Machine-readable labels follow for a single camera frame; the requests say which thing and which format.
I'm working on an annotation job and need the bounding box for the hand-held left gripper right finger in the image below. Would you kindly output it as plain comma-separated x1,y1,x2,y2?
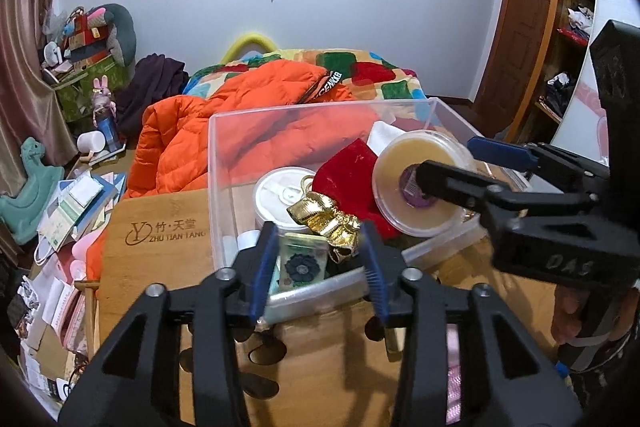
361,221,583,427

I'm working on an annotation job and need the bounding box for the pile of papers and books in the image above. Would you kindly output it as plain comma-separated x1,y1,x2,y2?
17,169,128,403

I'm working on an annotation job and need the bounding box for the green packet black flower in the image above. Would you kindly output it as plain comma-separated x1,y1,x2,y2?
270,232,331,297

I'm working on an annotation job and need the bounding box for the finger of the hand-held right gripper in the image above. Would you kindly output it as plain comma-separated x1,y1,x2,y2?
415,159,601,228
467,136,612,194

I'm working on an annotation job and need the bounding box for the striped pink curtain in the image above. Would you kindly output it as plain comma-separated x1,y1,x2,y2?
0,0,81,198

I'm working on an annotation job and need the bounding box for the wooden door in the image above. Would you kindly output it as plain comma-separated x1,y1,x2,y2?
472,0,562,142

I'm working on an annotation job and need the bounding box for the dark purple cloth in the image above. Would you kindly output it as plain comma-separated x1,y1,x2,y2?
115,54,190,142

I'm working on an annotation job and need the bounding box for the wooden desktop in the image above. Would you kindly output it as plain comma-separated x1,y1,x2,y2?
97,188,563,427

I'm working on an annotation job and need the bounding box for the colourful patchwork blanket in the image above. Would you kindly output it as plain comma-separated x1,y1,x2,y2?
182,48,428,108

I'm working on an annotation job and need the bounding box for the wooden shelf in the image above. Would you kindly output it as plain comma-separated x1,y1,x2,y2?
530,0,601,132

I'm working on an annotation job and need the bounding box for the orange puffer jacket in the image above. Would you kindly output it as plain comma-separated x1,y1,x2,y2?
122,59,361,202

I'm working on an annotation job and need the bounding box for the white round lidded container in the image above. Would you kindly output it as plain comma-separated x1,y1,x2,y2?
252,167,321,235

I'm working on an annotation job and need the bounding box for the white device box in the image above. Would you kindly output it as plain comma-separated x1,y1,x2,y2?
47,377,76,403

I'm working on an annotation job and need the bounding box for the beige round jar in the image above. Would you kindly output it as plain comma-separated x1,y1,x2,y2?
371,131,478,238

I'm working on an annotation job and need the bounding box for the red velvet pouch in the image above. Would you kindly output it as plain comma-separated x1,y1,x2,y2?
314,138,403,240

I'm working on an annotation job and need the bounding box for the grey plush cushion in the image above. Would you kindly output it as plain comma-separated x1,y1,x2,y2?
102,3,138,68

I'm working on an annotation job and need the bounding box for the white cup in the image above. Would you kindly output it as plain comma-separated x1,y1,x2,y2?
77,131,107,156

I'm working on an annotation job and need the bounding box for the clear plastic storage box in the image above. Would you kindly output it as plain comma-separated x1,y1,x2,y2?
207,97,531,325

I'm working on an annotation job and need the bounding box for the person's right hand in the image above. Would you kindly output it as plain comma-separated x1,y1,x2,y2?
551,284,583,350

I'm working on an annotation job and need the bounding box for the white wardrobe door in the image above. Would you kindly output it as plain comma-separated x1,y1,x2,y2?
550,72,613,160

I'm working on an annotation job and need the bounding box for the pink rope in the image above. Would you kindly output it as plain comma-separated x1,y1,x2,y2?
445,324,463,425

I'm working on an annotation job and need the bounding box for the pink plastic item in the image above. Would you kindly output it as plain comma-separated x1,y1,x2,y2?
71,232,108,280

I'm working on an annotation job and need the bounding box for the teal dinosaur plush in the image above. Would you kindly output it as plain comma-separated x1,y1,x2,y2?
0,137,66,245

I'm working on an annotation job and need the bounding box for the yellow foam ring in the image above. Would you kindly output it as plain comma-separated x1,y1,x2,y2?
221,32,278,64

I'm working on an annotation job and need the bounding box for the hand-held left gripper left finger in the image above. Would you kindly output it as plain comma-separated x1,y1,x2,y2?
60,221,281,427

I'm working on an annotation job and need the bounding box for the green patterned storage box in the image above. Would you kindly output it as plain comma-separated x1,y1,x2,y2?
54,59,136,124

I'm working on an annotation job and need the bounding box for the red patchwork box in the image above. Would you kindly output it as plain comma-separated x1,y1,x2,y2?
62,7,113,58

